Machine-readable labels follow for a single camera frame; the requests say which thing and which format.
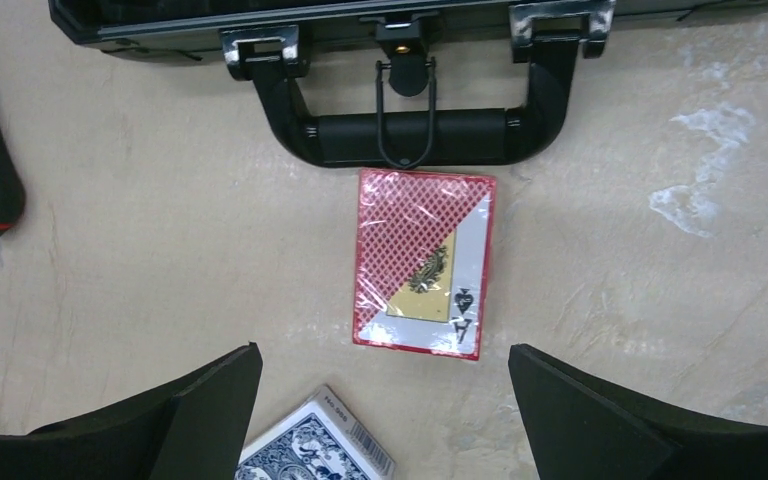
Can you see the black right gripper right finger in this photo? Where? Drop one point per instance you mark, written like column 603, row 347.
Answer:
column 580, row 426

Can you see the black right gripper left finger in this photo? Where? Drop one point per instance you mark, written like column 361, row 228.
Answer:
column 192, row 427

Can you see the blue playing card deck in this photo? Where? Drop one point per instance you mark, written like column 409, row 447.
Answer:
column 321, row 439

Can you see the red playing card deck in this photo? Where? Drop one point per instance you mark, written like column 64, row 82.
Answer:
column 423, row 247

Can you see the black poker set case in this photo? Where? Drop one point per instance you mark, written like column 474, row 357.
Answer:
column 271, row 44

